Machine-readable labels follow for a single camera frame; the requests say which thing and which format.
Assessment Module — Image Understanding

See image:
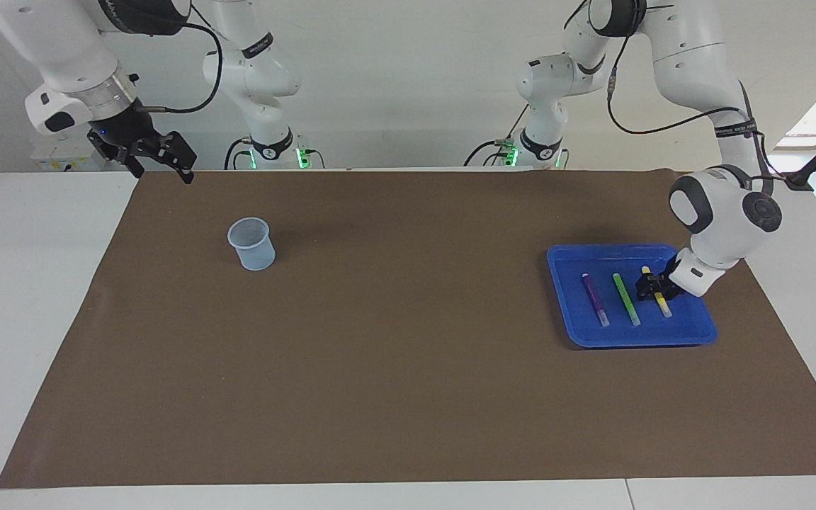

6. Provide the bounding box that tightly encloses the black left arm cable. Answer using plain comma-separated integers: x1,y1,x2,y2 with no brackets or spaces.
606,0,788,186

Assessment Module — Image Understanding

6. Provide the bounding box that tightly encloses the yellow pen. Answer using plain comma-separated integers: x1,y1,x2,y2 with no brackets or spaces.
641,266,673,318

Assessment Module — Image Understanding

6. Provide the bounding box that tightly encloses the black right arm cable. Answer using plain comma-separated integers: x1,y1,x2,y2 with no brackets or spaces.
140,4,225,115

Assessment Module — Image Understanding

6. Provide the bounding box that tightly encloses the green pen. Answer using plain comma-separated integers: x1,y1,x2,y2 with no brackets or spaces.
612,273,641,327

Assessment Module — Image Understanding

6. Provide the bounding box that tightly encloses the translucent plastic cup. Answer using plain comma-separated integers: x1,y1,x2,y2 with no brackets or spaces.
227,217,276,271

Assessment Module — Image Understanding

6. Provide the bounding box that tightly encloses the white power box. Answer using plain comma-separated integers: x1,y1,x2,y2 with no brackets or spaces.
29,135,108,172

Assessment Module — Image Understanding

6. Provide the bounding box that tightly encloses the brown table mat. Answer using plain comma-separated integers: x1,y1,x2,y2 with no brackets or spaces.
0,169,816,489

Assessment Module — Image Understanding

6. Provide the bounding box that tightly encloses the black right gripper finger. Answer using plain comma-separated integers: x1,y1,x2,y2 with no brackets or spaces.
115,146,145,179
159,131,197,185

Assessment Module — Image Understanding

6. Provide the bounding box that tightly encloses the purple pen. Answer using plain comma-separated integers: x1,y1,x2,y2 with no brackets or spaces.
581,273,611,328

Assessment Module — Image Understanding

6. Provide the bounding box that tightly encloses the black base cable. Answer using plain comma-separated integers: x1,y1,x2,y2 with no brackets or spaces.
463,106,531,168
224,137,256,171

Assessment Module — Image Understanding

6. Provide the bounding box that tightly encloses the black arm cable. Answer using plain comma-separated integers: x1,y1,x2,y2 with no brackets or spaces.
140,4,225,115
606,0,788,186

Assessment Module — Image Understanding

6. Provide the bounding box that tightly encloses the black left base cable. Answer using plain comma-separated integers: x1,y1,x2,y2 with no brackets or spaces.
463,106,531,168

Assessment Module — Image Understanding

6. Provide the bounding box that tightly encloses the blue plastic tray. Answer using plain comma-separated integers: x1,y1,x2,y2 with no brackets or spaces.
547,243,718,349

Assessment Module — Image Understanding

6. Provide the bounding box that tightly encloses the black right base cable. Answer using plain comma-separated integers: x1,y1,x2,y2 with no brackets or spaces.
224,137,256,171

